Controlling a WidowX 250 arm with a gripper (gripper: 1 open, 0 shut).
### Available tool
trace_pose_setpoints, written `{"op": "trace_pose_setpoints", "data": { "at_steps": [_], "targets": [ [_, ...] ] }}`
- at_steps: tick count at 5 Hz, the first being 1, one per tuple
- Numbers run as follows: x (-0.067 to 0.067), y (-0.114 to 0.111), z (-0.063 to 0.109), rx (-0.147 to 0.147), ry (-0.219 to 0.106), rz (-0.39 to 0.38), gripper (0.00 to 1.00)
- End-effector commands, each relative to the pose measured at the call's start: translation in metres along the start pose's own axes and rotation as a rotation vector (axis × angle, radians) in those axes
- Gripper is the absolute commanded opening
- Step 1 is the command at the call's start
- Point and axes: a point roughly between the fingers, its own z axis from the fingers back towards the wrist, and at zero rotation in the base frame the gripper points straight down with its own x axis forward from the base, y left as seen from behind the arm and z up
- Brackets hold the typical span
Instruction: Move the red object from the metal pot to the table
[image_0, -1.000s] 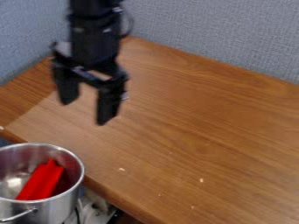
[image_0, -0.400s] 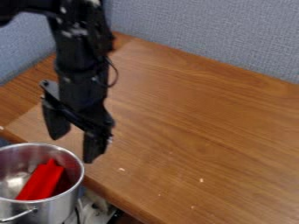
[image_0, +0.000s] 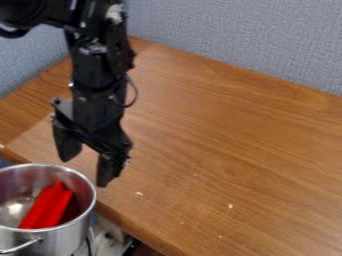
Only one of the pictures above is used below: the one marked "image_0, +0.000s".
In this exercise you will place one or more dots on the metal pot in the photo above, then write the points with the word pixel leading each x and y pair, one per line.
pixel 22 183

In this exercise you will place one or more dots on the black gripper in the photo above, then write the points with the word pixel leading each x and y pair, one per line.
pixel 89 120

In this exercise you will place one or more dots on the red object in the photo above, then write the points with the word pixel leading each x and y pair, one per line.
pixel 51 209

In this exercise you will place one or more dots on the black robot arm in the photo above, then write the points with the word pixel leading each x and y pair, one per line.
pixel 95 30

